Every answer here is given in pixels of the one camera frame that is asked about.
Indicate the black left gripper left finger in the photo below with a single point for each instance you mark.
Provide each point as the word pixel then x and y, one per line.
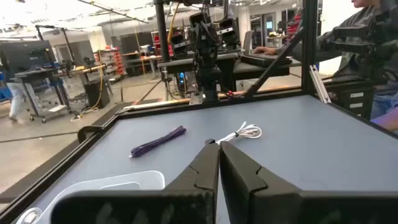
pixel 192 202

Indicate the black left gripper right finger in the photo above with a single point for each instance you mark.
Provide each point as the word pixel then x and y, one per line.
pixel 264 205

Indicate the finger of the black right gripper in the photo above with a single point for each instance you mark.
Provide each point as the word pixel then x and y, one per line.
pixel 212 49
pixel 199 49

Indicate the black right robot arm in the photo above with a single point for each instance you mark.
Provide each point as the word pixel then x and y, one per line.
pixel 206 81

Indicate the black desk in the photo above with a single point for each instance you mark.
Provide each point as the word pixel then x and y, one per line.
pixel 248 68

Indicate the black keyboard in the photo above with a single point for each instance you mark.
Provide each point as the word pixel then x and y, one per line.
pixel 264 60

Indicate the clear plastic container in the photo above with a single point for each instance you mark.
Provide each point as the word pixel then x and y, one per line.
pixel 149 180

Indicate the shelf with red bins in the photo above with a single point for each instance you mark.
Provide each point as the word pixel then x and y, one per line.
pixel 112 60

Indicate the silver metal bar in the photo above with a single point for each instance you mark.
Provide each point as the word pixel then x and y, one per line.
pixel 320 84

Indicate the black floor bin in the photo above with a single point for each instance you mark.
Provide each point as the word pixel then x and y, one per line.
pixel 97 93

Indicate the person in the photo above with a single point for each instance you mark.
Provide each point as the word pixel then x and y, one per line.
pixel 15 96
pixel 351 21

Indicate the black mechanical device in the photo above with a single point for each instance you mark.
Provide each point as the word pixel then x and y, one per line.
pixel 357 40

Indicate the black drawer unit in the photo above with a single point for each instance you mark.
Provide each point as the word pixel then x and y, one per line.
pixel 351 99

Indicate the grey wheeled cart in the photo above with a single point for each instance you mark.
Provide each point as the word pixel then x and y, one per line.
pixel 43 93

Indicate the silver round fitting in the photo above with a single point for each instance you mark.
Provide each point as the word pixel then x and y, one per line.
pixel 29 216

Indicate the black monitor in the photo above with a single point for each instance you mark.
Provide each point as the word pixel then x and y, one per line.
pixel 25 56

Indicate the black aluminium table frame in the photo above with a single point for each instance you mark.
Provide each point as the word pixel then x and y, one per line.
pixel 155 107

